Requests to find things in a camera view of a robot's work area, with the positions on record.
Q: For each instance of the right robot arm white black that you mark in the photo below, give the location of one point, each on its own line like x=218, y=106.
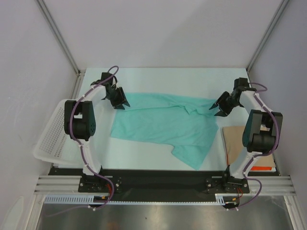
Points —
x=260, y=137

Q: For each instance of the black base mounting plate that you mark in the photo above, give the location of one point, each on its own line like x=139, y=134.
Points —
x=163, y=186

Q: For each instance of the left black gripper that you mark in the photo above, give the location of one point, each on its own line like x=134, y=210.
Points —
x=122, y=99

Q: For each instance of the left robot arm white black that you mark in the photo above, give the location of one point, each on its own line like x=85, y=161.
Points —
x=80, y=126

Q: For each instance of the left aluminium corner post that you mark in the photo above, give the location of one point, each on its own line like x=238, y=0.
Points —
x=62, y=44

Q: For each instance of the white plastic laundry basket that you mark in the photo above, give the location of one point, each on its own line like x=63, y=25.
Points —
x=55, y=146

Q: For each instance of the folded beige t shirt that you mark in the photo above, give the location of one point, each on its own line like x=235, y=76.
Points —
x=232, y=136

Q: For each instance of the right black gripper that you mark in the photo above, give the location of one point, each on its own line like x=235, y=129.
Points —
x=220, y=102

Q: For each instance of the right aluminium corner post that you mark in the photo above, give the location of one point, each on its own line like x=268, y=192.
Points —
x=264, y=40

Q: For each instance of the teal green t shirt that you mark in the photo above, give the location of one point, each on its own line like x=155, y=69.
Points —
x=185, y=123

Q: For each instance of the white slotted cable duct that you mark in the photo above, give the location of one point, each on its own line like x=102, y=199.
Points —
x=153, y=202

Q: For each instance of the aluminium corner post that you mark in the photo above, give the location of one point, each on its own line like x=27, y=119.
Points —
x=264, y=40
x=62, y=44

